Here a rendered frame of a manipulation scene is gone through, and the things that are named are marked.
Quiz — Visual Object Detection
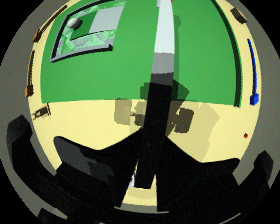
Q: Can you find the wooden mallet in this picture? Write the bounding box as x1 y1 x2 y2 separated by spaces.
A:
32 4 67 43
24 49 35 97

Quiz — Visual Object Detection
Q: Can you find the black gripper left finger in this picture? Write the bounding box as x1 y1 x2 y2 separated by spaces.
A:
54 128 144 208

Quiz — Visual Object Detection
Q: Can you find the small brown cube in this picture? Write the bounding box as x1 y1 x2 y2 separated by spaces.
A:
229 7 248 24

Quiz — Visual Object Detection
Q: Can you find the blue golf putter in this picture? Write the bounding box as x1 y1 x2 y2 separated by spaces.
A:
246 39 258 107

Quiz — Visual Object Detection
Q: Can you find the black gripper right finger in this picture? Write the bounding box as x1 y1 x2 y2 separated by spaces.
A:
155 135 240 212

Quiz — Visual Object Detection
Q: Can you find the green flat mat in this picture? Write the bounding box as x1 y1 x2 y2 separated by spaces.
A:
40 0 236 105

